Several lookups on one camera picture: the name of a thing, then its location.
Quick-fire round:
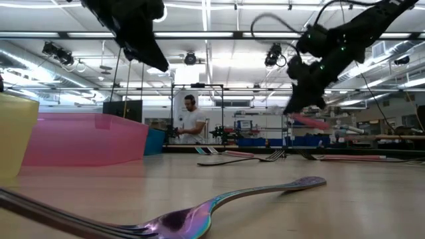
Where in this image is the pink plastic bin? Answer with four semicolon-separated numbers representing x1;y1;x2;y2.
21;112;149;168

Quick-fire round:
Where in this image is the long wooden workbench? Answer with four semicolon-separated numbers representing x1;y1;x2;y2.
345;133;425;140

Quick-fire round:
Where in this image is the wooden station table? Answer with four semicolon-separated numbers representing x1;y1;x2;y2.
164;143;240;149

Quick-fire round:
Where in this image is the black ceiling camera cluster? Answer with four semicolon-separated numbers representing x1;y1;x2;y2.
41;41;76;66

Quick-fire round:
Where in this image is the yellow plastic bin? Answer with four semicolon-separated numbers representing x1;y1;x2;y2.
0;92;40;182

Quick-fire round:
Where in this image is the black metal fork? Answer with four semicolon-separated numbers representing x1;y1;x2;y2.
196;149;287;167

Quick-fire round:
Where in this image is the black beam with light strips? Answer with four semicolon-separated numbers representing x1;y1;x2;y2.
0;31;425;41

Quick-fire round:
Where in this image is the person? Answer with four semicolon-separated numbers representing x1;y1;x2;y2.
175;94;207;145

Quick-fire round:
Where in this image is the black station frame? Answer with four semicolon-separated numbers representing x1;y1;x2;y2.
170;82;224;147

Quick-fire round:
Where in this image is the black aluminium table frame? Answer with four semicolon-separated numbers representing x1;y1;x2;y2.
162;145;425;159

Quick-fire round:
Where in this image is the black camera with cable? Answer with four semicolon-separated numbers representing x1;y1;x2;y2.
264;42;288;68

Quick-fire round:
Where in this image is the blue plastic bin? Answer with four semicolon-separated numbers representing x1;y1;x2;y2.
143;127;167;156

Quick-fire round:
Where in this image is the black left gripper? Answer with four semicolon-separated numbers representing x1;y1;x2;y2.
96;0;170;73

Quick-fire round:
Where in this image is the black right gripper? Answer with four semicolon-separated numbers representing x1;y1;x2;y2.
283;54;348;116

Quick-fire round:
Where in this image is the white cable loop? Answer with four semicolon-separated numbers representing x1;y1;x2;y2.
152;5;168;24

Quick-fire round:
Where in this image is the round black ceiling camera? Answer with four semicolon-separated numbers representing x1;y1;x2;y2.
183;50;197;66

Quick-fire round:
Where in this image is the black computer case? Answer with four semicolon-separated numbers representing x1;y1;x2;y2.
102;99;143;123

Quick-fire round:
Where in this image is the shelf with blue bins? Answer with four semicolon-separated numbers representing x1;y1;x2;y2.
236;112;331;147

